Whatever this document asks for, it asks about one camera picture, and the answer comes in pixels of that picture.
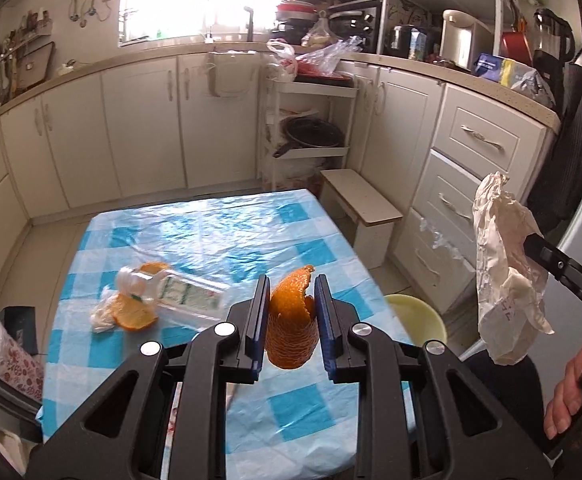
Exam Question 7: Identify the grey tray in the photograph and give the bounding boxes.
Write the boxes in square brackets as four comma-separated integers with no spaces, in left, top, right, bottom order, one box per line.
[18,42,54,86]

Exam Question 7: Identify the dark hanging apron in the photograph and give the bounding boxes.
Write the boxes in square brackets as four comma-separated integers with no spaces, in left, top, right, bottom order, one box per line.
[536,10,582,233]

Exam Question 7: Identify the red pot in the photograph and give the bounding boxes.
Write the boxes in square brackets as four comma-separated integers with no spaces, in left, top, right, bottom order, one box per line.
[501,30,526,56]

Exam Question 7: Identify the clear plastic bottle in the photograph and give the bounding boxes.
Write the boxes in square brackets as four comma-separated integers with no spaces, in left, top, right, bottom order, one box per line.
[116,266,234,323]

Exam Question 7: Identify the black kettle jug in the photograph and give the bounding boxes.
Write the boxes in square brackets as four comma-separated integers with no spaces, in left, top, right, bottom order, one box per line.
[533,7,574,68]

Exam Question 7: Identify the white hanging bag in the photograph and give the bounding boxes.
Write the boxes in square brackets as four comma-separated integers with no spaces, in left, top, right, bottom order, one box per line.
[208,50,262,98]

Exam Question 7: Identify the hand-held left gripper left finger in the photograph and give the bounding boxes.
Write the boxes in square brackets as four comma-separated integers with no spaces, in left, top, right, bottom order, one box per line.
[25,275,272,480]

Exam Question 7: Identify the black cooking pot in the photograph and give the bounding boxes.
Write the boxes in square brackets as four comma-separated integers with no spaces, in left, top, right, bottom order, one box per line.
[386,25,419,58]

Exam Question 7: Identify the blue packet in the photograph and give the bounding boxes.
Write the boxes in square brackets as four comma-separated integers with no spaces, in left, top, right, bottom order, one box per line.
[473,54,509,81]

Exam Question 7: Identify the floral plastic cup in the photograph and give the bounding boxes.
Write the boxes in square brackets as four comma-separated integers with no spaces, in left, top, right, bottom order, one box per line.
[0,314,46,403]

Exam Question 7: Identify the white bread box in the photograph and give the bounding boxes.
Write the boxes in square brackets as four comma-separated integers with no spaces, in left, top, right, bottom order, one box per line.
[441,9,494,71]

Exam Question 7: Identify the hanging kitchen utensils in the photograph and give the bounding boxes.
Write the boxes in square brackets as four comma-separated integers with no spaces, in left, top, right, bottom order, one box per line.
[0,10,52,98]

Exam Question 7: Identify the white kitchen cabinets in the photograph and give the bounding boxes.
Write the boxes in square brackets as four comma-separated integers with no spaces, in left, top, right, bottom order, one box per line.
[0,52,562,311]

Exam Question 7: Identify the white red plastic bag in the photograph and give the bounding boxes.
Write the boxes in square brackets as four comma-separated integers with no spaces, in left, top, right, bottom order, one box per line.
[267,39,299,81]

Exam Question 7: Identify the person's right hand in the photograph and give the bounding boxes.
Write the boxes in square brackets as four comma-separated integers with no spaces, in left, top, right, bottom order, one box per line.
[543,339,582,441]

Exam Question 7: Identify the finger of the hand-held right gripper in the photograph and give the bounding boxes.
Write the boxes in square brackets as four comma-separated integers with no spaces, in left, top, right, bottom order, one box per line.
[522,231,582,307]

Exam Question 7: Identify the stack of pots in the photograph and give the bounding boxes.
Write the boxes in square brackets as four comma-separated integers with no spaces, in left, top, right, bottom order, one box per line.
[273,0,322,36]

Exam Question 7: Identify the dark dustpan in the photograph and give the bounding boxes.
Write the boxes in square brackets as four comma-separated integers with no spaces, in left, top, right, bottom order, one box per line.
[0,306,38,356]

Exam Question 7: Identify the black toaster oven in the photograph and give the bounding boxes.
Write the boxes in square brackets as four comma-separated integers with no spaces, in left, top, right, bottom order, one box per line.
[328,5,384,46]

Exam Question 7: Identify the clear bag of bread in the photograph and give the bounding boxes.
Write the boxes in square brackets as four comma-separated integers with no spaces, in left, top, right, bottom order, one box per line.
[303,12,342,46]

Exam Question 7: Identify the blue checkered tablecloth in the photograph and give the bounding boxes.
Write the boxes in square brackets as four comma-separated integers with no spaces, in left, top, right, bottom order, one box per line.
[36,189,417,466]

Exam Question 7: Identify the white stool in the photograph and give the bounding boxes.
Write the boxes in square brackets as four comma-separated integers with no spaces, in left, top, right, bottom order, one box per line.
[319,169,403,270]

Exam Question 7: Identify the clear bag with red contents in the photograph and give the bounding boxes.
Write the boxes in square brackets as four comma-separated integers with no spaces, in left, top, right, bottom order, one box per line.
[296,37,364,78]

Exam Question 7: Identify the small clear plastic wrap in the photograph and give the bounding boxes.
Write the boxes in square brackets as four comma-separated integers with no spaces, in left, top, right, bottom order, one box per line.
[90,285,122,333]

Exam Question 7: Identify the yellow-green bowl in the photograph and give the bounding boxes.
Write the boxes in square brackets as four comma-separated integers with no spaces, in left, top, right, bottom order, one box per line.
[383,294,448,348]

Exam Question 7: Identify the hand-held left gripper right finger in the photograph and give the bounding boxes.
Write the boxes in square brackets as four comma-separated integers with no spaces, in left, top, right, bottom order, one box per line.
[313,274,554,480]

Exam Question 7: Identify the black pan with lid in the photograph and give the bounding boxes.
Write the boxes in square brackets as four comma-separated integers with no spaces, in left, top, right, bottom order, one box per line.
[272,117,346,158]

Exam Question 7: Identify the white rack cart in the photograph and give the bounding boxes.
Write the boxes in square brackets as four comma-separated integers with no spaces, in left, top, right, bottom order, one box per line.
[258,77,359,191]

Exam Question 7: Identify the silver foil bag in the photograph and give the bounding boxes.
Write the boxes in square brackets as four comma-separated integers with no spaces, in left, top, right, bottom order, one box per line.
[513,67,556,108]

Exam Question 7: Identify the white paper bag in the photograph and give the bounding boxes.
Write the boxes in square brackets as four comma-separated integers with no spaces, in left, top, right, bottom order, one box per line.
[472,171,556,366]

